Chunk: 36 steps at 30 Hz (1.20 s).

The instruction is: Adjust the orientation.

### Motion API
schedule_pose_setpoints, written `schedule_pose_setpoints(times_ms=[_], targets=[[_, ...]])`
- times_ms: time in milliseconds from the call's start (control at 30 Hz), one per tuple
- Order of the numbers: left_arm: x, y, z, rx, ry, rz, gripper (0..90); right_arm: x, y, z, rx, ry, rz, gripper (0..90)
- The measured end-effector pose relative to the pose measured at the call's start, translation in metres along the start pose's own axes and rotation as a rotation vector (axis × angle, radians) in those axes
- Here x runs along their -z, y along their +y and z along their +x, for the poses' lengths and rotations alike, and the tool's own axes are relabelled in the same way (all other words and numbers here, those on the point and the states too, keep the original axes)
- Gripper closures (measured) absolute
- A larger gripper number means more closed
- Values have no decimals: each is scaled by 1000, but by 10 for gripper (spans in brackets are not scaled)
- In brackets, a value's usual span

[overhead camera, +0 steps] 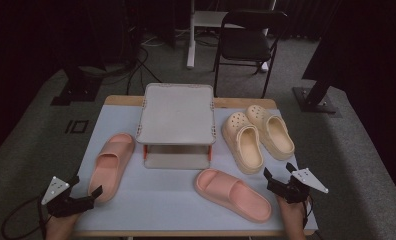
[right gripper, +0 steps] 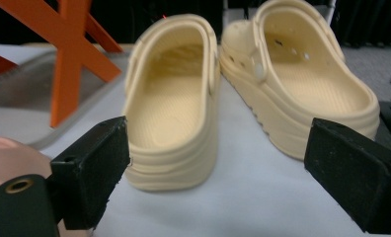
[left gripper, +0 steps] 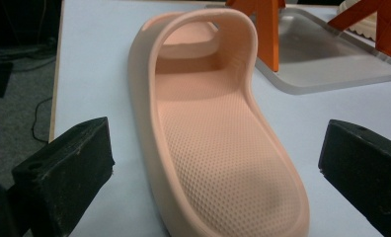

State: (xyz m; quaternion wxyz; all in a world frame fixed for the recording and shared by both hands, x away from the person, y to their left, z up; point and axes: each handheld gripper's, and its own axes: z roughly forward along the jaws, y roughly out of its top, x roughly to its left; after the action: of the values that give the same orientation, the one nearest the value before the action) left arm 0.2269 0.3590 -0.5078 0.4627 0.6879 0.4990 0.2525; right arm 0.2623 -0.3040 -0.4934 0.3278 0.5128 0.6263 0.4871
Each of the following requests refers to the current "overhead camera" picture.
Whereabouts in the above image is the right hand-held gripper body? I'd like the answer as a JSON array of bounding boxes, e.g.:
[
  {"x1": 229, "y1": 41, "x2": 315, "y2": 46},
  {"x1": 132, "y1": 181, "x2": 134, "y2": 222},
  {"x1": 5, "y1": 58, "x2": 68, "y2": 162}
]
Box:
[{"x1": 267, "y1": 167, "x2": 330, "y2": 205}]

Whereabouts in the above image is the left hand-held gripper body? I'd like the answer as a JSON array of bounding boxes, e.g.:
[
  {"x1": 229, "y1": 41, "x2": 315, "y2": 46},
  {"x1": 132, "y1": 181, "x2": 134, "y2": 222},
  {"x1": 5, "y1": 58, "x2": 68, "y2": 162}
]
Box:
[{"x1": 40, "y1": 175, "x2": 96, "y2": 218}]

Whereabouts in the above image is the pink slide slipper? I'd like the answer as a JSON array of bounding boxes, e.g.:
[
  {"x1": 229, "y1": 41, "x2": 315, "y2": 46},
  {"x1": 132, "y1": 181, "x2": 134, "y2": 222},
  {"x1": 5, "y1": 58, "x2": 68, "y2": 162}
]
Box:
[
  {"x1": 87, "y1": 132, "x2": 136, "y2": 204},
  {"x1": 194, "y1": 168, "x2": 273, "y2": 224}
]

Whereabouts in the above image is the cream clog shoe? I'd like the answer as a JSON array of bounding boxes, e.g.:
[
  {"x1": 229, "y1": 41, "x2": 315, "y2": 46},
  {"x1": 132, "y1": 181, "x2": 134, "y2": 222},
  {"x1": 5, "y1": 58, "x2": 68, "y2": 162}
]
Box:
[
  {"x1": 245, "y1": 104, "x2": 296, "y2": 162},
  {"x1": 221, "y1": 111, "x2": 265, "y2": 175}
]

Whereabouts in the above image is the grey two-tier shoe rack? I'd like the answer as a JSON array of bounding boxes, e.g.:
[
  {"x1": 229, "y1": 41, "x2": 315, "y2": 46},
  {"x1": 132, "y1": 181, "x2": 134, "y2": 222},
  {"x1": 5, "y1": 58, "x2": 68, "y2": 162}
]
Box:
[{"x1": 134, "y1": 82, "x2": 218, "y2": 170}]

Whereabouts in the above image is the person's left hand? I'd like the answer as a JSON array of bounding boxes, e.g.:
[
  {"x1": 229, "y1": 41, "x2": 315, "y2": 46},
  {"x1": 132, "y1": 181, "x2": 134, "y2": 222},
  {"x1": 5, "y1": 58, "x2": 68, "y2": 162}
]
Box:
[{"x1": 44, "y1": 213, "x2": 81, "y2": 240}]

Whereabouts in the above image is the person's right hand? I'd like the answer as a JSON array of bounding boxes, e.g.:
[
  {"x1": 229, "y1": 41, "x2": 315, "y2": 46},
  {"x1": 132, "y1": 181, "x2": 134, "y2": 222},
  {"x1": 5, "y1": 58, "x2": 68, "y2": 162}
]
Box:
[{"x1": 275, "y1": 195, "x2": 309, "y2": 238}]

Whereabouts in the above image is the black metal stand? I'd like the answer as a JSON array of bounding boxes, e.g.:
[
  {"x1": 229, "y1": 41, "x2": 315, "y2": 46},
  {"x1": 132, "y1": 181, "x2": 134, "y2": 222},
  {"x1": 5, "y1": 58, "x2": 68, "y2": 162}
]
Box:
[
  {"x1": 292, "y1": 74, "x2": 339, "y2": 115},
  {"x1": 50, "y1": 63, "x2": 104, "y2": 107}
]

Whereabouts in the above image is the light blue table mat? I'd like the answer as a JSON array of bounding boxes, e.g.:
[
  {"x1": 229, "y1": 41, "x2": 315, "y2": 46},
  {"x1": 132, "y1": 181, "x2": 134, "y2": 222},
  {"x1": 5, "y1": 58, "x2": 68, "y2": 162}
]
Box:
[{"x1": 70, "y1": 104, "x2": 319, "y2": 233}]

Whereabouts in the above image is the wooden table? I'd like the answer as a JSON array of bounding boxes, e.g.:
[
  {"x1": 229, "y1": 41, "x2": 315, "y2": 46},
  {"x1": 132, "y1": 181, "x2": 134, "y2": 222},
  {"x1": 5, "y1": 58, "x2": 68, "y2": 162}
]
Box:
[{"x1": 70, "y1": 94, "x2": 320, "y2": 238}]

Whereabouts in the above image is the black folding chair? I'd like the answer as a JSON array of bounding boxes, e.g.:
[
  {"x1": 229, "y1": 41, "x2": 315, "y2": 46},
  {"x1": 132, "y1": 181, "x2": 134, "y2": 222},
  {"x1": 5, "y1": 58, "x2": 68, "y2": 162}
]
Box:
[{"x1": 213, "y1": 9, "x2": 290, "y2": 99}]

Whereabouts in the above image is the dark curtain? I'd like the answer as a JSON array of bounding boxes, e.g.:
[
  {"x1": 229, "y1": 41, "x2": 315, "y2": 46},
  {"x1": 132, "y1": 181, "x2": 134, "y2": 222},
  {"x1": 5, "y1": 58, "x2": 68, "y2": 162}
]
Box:
[{"x1": 302, "y1": 0, "x2": 396, "y2": 208}]

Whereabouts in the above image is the white desk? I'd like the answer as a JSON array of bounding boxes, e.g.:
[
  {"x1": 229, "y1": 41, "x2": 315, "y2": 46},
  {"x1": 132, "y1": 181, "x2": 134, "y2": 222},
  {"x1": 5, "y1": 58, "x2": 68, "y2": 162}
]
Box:
[{"x1": 185, "y1": 0, "x2": 277, "y2": 73}]

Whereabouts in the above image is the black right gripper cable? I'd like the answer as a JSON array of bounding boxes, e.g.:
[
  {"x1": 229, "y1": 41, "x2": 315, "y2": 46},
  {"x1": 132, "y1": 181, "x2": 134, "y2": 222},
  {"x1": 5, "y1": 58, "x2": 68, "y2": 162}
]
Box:
[{"x1": 302, "y1": 194, "x2": 316, "y2": 231}]

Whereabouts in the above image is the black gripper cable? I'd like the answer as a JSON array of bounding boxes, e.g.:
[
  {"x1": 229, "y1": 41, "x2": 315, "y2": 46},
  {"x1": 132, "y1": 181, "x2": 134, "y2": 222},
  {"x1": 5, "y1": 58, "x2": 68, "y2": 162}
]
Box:
[
  {"x1": 302, "y1": 194, "x2": 316, "y2": 231},
  {"x1": 0, "y1": 194, "x2": 50, "y2": 240}
]

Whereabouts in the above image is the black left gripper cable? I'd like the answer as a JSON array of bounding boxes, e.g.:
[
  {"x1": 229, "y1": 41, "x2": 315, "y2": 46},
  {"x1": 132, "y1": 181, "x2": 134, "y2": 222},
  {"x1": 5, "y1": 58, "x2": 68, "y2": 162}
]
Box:
[{"x1": 0, "y1": 194, "x2": 50, "y2": 240}]

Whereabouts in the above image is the black floor cable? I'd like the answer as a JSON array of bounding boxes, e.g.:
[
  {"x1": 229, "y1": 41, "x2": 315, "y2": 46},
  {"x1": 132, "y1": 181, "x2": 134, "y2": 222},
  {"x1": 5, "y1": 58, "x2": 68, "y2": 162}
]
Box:
[
  {"x1": 139, "y1": 61, "x2": 163, "y2": 84},
  {"x1": 125, "y1": 46, "x2": 150, "y2": 96}
]

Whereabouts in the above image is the white floor cable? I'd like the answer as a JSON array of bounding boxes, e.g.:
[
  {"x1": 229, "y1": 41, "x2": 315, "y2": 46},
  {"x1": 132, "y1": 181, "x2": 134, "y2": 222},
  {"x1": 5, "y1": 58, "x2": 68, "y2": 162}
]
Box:
[{"x1": 140, "y1": 33, "x2": 169, "y2": 48}]

